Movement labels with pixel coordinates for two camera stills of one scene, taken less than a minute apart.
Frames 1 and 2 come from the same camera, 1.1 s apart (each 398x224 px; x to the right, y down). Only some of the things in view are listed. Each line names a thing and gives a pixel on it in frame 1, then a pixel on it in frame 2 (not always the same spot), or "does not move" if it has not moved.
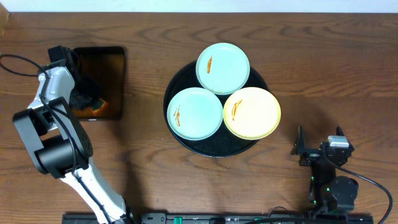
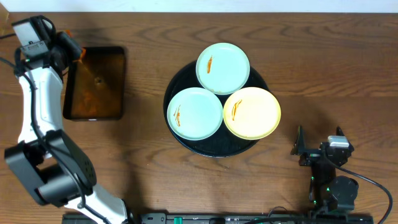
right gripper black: [311, 154] does not move
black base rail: [274, 218] does not move
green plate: [194, 114] does not move
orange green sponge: [99, 108] → [83, 50]
